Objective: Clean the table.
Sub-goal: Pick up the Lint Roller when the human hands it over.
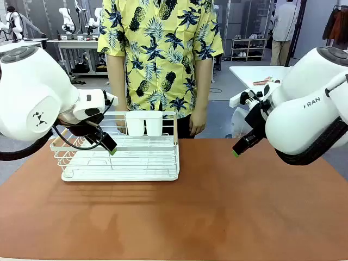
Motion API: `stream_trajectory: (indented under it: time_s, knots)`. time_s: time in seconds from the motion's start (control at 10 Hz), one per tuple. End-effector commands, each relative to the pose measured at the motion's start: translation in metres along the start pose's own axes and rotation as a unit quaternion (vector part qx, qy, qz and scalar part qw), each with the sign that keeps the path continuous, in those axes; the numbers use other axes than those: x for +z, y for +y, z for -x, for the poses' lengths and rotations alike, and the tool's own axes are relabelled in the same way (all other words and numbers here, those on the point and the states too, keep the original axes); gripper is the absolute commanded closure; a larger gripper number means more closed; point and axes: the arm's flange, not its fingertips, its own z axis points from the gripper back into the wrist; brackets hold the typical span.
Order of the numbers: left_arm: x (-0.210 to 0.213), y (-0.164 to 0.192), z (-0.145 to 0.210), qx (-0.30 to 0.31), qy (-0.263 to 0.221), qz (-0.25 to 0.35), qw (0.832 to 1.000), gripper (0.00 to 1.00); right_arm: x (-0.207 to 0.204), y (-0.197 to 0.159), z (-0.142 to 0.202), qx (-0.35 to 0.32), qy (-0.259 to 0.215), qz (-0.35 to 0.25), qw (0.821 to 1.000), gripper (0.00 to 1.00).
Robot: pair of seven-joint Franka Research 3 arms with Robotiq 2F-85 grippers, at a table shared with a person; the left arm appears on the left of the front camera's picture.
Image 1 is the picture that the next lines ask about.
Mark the person's left hand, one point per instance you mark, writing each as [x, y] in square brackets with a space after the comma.
[198, 122]

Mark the bystander in grey top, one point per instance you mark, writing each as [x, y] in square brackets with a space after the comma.
[28, 24]

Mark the pink flat item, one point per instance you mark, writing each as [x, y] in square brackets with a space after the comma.
[261, 81]

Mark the bystander in beige trousers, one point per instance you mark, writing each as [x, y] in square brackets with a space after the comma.
[282, 32]

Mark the black stand pole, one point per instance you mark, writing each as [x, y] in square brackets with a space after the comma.
[296, 32]

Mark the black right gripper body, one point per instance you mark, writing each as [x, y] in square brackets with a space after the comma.
[255, 119]

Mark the white side table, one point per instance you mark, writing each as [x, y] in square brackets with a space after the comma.
[258, 73]

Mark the white background workbench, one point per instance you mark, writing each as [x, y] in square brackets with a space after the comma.
[79, 43]

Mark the white plastic cutlery cup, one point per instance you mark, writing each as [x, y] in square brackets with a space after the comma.
[141, 123]

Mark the yellow pineapple print shirt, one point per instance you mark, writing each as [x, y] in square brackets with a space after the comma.
[160, 54]

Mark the white shoe rack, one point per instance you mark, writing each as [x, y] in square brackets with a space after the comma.
[248, 49]

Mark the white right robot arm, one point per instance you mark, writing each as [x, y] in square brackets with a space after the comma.
[299, 122]

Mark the person's black trousers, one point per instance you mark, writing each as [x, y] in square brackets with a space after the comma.
[182, 127]

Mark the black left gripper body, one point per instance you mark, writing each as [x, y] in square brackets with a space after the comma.
[79, 127]

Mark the translucent plastic bag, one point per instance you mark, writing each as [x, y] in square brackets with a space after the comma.
[240, 125]

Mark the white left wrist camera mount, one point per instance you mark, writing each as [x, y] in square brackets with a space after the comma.
[112, 98]

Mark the person's left forearm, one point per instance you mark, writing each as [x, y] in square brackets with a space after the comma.
[202, 81]

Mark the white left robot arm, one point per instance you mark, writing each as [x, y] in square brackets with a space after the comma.
[27, 89]

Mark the person's right hand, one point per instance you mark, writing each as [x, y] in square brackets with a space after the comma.
[121, 122]

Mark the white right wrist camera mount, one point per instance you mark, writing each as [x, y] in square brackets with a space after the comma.
[236, 100]

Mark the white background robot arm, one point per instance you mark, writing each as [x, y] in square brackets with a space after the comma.
[66, 20]
[93, 21]
[12, 25]

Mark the black bag under workbench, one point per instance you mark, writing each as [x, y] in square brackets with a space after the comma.
[81, 68]

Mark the hanging dark clothes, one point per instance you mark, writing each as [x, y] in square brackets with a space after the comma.
[337, 27]

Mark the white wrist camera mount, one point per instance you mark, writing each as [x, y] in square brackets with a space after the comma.
[112, 98]
[236, 100]

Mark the person's right forearm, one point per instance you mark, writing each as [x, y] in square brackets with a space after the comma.
[117, 81]

